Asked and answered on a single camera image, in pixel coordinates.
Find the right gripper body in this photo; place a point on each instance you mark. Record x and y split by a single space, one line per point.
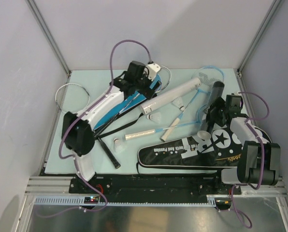
217 114

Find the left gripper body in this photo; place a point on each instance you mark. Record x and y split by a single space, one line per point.
143 84

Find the black shuttlecock tube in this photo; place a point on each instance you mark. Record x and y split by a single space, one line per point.
207 122

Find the white shuttlecock tube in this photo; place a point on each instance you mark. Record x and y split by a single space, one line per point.
169 96

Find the plastic shuttlecock front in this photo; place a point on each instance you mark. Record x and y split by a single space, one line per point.
119 145

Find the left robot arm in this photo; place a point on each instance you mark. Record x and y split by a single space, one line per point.
78 133

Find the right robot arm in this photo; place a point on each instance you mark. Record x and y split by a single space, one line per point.
259 161

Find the blue racket near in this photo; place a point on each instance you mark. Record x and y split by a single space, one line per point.
146 134

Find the blue racket cover bag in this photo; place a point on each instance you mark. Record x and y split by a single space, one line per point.
120 94

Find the white racket on blue bag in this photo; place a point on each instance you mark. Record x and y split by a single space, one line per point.
163 77

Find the black racket cover bag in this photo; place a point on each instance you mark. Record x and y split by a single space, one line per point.
223 150

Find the blue racket far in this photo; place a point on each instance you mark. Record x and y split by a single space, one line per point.
212 83

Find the white racket black grip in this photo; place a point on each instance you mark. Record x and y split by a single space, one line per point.
71 96

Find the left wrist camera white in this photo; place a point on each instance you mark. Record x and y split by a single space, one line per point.
153 70

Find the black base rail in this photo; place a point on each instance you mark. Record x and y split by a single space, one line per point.
153 188

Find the right aluminium frame post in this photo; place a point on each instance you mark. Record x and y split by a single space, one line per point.
274 8

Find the aluminium frame post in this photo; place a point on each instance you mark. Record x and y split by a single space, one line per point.
48 35
274 8

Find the left aluminium frame post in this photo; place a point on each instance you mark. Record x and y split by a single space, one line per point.
48 35

